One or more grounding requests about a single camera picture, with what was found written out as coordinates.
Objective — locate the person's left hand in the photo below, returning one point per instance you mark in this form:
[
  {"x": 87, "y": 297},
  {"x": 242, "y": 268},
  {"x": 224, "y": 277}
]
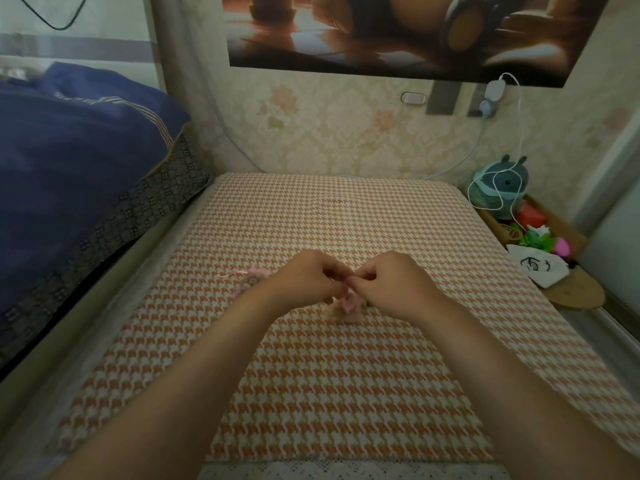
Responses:
[{"x": 302, "y": 277}]

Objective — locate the person's right hand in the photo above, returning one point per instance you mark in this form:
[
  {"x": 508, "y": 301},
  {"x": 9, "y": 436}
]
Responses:
[{"x": 400, "y": 287}]

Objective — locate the person's right fingers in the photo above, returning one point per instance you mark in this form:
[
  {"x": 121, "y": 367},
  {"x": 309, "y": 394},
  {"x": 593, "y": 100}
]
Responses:
[{"x": 365, "y": 277}]

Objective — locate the person's left fingers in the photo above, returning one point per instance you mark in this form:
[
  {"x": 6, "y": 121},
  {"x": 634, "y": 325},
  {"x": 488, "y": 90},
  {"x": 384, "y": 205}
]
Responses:
[{"x": 334, "y": 269}]

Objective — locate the pink fuzzy flower charm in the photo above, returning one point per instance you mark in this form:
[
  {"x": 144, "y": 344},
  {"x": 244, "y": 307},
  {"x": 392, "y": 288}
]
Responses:
[{"x": 350, "y": 309}]

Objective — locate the person's right forearm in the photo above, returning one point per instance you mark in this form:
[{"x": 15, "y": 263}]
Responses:
[{"x": 510, "y": 394}]

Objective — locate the person's left forearm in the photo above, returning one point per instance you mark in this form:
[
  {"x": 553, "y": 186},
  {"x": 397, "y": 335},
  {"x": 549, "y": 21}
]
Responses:
[{"x": 175, "y": 394}]

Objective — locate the orange white houndstooth tablecloth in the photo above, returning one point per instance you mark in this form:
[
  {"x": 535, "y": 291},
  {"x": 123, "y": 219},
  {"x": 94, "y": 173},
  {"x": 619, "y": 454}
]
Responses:
[{"x": 350, "y": 394}]

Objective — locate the white pouch with black print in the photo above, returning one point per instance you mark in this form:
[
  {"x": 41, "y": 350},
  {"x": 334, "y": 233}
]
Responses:
[{"x": 537, "y": 267}]

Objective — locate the red box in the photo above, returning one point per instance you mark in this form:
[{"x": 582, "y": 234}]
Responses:
[{"x": 529, "y": 216}]

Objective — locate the green artificial plant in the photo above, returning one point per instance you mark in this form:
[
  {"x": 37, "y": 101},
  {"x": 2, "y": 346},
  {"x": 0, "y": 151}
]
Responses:
[{"x": 537, "y": 239}]

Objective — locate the pink toy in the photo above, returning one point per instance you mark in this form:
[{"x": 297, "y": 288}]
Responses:
[{"x": 562, "y": 246}]

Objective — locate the wooden storage box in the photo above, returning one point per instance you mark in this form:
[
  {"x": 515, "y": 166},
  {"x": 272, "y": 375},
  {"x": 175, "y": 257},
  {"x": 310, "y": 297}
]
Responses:
[{"x": 565, "y": 227}]

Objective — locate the dark patterned bed sheet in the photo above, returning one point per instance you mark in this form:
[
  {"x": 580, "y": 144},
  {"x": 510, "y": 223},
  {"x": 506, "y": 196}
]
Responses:
[{"x": 125, "y": 219}]

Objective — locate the round wooden disc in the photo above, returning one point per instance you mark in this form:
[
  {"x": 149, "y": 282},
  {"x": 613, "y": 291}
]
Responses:
[{"x": 580, "y": 293}]

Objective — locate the white charger plug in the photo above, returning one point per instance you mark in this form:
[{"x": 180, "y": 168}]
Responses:
[{"x": 494, "y": 90}]

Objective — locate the blue duvet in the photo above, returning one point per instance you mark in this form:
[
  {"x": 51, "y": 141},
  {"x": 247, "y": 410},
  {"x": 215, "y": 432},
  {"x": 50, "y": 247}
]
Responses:
[{"x": 75, "y": 169}]

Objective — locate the white oval wall switch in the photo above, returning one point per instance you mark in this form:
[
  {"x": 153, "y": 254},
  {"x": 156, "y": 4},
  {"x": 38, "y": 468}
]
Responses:
[{"x": 413, "y": 98}]

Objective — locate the beige bed frame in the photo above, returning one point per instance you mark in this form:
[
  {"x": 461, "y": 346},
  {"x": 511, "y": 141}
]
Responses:
[{"x": 100, "y": 307}]

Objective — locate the brown wall poster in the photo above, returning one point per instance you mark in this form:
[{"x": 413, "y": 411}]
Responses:
[{"x": 400, "y": 39}]

